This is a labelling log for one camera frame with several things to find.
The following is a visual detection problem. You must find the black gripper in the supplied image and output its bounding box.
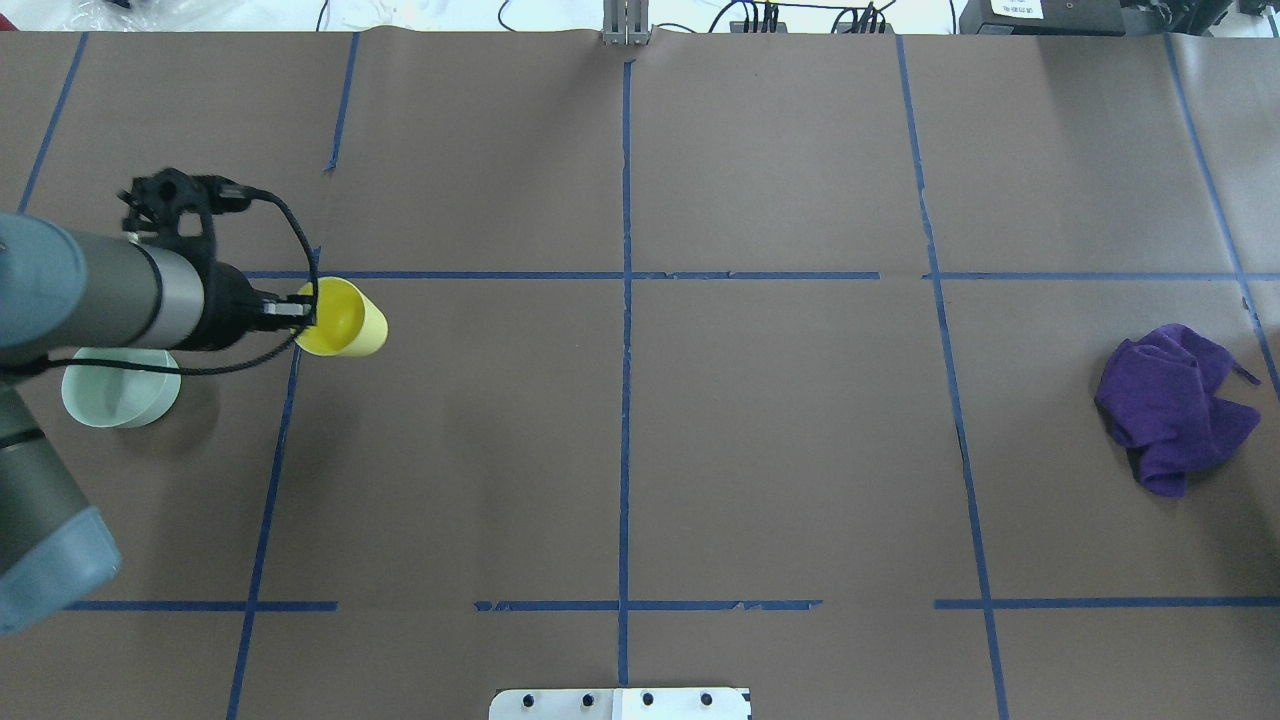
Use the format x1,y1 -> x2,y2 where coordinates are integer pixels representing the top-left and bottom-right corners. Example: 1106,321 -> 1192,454
198,263 -> 317,352

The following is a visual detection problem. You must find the yellow plastic cup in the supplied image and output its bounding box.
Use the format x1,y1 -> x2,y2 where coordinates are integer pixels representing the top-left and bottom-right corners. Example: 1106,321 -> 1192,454
297,275 -> 389,357

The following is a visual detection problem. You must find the mint green bowl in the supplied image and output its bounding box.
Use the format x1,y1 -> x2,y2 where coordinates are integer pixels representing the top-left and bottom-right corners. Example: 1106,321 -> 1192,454
60,365 -> 180,429

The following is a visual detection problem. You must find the purple cloth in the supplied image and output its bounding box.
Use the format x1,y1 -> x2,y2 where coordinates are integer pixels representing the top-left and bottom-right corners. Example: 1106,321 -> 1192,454
1094,323 -> 1261,498

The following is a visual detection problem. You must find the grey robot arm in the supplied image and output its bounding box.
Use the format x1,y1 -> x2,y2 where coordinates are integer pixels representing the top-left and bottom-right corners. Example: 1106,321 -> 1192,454
1,213 -> 308,635

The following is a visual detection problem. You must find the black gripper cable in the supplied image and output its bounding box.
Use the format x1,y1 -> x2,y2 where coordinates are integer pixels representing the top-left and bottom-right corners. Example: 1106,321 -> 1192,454
150,188 -> 323,378

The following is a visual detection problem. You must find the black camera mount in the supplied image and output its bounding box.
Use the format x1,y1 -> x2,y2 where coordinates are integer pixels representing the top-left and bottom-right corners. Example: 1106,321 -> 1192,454
116,168 -> 252,268

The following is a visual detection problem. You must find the aluminium frame post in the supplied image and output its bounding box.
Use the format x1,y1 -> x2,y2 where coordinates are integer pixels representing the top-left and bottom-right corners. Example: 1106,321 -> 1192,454
602,0 -> 652,47

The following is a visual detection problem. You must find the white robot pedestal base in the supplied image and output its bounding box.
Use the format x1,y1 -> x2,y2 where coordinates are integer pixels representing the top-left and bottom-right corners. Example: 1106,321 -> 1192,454
488,687 -> 753,719

